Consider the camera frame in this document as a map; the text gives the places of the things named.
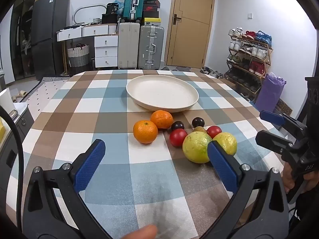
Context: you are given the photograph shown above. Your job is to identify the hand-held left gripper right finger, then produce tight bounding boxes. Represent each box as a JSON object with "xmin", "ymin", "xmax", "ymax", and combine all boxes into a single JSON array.
[{"xmin": 207, "ymin": 141, "xmax": 291, "ymax": 239}]

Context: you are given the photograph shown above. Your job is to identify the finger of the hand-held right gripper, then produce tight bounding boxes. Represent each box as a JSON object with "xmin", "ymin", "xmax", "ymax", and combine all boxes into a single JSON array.
[
  {"xmin": 259, "ymin": 110, "xmax": 308, "ymax": 141},
  {"xmin": 255, "ymin": 129, "xmax": 303, "ymax": 163}
]

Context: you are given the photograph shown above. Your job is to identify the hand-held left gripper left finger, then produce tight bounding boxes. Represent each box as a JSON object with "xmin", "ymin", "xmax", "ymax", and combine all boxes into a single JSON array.
[{"xmin": 22, "ymin": 139, "xmax": 112, "ymax": 239}]

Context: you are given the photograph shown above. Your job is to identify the yellow-green guava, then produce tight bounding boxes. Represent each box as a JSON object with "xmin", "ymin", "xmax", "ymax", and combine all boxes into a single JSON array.
[
  {"xmin": 182, "ymin": 131, "xmax": 212, "ymax": 164},
  {"xmin": 212, "ymin": 132, "xmax": 238, "ymax": 156}
]

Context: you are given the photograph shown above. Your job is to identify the red tomato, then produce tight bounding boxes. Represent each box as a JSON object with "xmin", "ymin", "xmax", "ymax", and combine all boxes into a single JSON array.
[
  {"xmin": 206, "ymin": 126, "xmax": 222, "ymax": 139},
  {"xmin": 169, "ymin": 129, "xmax": 188, "ymax": 147}
]

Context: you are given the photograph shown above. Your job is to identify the orange mandarin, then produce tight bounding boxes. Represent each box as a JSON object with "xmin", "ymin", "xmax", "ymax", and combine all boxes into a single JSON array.
[
  {"xmin": 133, "ymin": 120, "xmax": 159, "ymax": 144},
  {"xmin": 150, "ymin": 110, "xmax": 173, "ymax": 129}
]

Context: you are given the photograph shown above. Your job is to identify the cream round plate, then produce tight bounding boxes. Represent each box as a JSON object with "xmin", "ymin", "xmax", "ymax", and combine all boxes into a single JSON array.
[{"xmin": 126, "ymin": 75, "xmax": 199, "ymax": 112}]

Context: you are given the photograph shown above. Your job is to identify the person's right hand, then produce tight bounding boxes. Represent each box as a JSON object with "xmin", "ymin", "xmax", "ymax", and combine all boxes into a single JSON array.
[{"xmin": 281, "ymin": 162, "xmax": 319, "ymax": 194}]

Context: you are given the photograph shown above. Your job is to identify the person's left hand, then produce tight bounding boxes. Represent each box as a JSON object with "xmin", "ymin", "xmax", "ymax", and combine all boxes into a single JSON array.
[{"xmin": 117, "ymin": 225, "xmax": 158, "ymax": 239}]

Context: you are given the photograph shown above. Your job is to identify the brown doormat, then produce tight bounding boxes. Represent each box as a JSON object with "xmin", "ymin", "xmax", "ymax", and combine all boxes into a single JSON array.
[{"xmin": 274, "ymin": 98, "xmax": 292, "ymax": 116}]

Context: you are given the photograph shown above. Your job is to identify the purple bag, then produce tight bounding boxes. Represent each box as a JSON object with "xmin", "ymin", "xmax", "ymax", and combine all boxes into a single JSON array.
[{"xmin": 255, "ymin": 73, "xmax": 287, "ymax": 114}]

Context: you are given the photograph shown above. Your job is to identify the wooden shoe rack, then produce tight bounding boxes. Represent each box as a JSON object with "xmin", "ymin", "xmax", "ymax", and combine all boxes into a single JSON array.
[{"xmin": 225, "ymin": 27, "xmax": 273, "ymax": 102}]

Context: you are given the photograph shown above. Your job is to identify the checked tablecloth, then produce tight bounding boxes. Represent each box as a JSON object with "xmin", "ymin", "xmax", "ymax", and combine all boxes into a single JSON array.
[{"xmin": 5, "ymin": 70, "xmax": 287, "ymax": 239}]

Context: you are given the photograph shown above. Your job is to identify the rows of shoes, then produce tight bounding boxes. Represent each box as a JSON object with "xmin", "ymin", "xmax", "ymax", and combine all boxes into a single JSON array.
[{"xmin": 227, "ymin": 27, "xmax": 273, "ymax": 97}]

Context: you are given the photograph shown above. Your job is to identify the pair of grey sneakers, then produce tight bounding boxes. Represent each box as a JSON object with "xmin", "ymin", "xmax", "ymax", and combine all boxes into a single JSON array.
[{"xmin": 201, "ymin": 67, "xmax": 225, "ymax": 78}]

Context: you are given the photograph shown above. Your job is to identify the grey side cabinet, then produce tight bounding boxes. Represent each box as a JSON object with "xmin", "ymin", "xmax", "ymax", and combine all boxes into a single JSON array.
[{"xmin": 0, "ymin": 102, "xmax": 35, "ymax": 177}]

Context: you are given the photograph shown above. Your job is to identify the white dotted rug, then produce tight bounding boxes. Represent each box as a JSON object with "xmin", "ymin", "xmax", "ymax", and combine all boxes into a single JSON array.
[{"xmin": 20, "ymin": 76, "xmax": 73, "ymax": 110}]

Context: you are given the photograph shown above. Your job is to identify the beige sandals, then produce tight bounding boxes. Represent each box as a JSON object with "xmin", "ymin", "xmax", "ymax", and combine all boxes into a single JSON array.
[{"xmin": 11, "ymin": 91, "xmax": 27, "ymax": 102}]

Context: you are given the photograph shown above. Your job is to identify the grey slippers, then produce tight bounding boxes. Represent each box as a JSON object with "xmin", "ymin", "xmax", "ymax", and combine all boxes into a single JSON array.
[{"xmin": 162, "ymin": 66, "xmax": 192, "ymax": 72}]

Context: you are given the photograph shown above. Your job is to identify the wicker basket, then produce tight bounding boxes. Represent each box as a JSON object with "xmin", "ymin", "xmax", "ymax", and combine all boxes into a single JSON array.
[{"xmin": 67, "ymin": 44, "xmax": 90, "ymax": 68}]

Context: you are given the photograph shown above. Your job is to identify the wooden door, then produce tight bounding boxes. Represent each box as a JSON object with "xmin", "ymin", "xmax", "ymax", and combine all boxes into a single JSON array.
[{"xmin": 166, "ymin": 0, "xmax": 215, "ymax": 69}]

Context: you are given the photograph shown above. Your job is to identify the white drawer desk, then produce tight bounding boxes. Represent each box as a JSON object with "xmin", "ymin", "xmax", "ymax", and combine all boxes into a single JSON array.
[{"xmin": 57, "ymin": 24, "xmax": 119, "ymax": 68}]

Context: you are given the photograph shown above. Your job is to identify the beige suitcase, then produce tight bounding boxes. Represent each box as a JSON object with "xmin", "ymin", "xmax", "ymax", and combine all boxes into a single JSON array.
[{"xmin": 118, "ymin": 22, "xmax": 140, "ymax": 69}]

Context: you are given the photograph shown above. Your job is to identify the silver suitcase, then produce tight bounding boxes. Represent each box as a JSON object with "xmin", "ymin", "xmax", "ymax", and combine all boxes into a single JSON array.
[{"xmin": 138, "ymin": 25, "xmax": 165, "ymax": 70}]

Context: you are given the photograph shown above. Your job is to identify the dark wardrobe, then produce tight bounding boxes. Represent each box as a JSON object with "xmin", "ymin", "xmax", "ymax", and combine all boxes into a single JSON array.
[{"xmin": 10, "ymin": 0, "xmax": 40, "ymax": 80}]

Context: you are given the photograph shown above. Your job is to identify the dark grey refrigerator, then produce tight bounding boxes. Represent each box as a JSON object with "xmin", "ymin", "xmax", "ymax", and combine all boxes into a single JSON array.
[{"xmin": 31, "ymin": 0, "xmax": 70, "ymax": 79}]

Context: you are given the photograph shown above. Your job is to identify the black case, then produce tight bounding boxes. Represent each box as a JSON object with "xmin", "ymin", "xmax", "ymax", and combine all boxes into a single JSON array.
[{"xmin": 102, "ymin": 14, "xmax": 117, "ymax": 25}]

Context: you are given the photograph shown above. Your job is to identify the oval mirror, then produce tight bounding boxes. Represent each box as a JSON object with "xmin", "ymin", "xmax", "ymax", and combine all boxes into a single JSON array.
[{"xmin": 73, "ymin": 4, "xmax": 106, "ymax": 25}]

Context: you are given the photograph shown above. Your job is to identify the yellow and white shoe box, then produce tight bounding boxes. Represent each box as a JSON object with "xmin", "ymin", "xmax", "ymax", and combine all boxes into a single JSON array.
[{"xmin": 142, "ymin": 17, "xmax": 161, "ymax": 26}]

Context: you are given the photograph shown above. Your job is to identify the black bag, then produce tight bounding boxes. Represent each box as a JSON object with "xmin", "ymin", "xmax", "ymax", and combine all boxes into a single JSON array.
[{"xmin": 106, "ymin": 2, "xmax": 118, "ymax": 15}]

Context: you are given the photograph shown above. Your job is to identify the teal suitcase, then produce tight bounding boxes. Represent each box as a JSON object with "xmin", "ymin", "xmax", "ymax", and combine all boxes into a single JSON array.
[{"xmin": 122, "ymin": 0, "xmax": 146, "ymax": 22}]

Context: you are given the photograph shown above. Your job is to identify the black cable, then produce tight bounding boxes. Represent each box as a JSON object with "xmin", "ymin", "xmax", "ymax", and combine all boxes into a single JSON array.
[{"xmin": 0, "ymin": 106, "xmax": 25, "ymax": 232}]

